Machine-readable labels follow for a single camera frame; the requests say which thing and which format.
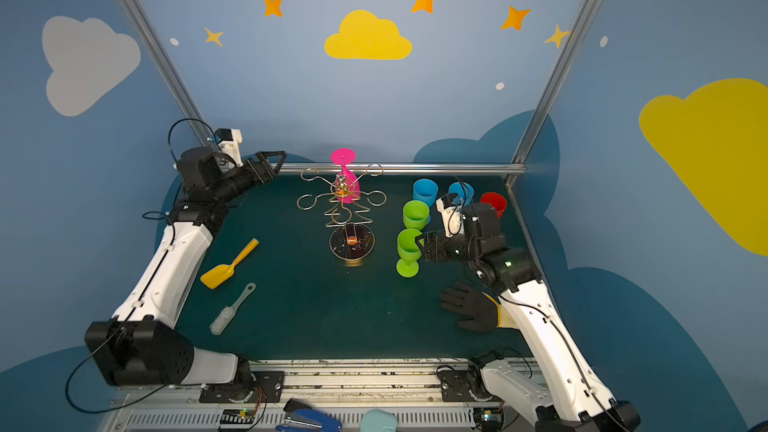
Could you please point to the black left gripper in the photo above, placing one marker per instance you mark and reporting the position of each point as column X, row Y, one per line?
column 255, row 169

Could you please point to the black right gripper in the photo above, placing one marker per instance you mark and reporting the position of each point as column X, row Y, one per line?
column 440, row 246

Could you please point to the green wine glass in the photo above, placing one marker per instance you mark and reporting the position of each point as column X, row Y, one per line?
column 409, row 253
column 415, row 215

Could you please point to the blue wine glass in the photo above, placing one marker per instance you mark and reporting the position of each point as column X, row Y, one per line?
column 425, row 190
column 462, row 193

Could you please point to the blue wine glass front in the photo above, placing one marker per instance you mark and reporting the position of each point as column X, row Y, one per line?
column 462, row 193

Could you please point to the pink wine glass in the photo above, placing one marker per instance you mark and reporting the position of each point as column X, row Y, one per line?
column 345, row 186

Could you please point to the red wine glass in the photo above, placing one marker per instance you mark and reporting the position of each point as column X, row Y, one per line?
column 497, row 201

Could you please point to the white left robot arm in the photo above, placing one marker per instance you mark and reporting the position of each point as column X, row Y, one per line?
column 139, row 345

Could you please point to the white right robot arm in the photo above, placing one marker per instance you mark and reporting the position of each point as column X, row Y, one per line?
column 572, row 398

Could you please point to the black work glove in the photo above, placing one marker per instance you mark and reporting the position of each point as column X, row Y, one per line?
column 479, row 311

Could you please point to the yellow plastic scoop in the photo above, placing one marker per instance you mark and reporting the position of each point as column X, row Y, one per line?
column 223, row 272

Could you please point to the grey white brush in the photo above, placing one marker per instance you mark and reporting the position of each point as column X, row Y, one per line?
column 227, row 314

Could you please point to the light teal plastic object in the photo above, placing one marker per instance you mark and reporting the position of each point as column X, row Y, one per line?
column 376, row 420

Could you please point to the small right circuit board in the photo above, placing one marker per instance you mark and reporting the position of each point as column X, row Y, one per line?
column 488, row 419

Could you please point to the blue stapler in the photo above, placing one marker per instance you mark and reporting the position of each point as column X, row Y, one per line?
column 301, row 417

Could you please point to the small green circuit board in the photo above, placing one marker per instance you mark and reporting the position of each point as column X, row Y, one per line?
column 236, row 420

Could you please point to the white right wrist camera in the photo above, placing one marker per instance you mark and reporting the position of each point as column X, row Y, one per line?
column 450, row 207

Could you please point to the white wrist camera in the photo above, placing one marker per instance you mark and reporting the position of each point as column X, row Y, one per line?
column 229, row 141
column 450, row 207

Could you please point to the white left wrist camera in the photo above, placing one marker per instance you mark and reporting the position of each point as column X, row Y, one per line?
column 229, row 141

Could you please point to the gold wire wine glass rack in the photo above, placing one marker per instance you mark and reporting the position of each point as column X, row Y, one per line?
column 351, row 236

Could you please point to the aluminium back frame rail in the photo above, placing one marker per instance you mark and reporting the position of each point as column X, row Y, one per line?
column 417, row 169

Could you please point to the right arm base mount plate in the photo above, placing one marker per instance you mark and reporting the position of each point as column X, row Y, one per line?
column 462, row 385

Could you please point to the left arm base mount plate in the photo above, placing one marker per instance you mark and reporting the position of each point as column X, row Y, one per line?
column 258, row 386

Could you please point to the aluminium left frame post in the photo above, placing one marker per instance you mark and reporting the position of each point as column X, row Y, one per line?
column 139, row 19

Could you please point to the aluminium frame post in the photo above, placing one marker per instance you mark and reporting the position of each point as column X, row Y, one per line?
column 139, row 19
column 583, row 20

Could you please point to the aluminium right frame post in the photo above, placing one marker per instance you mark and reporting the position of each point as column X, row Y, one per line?
column 583, row 20

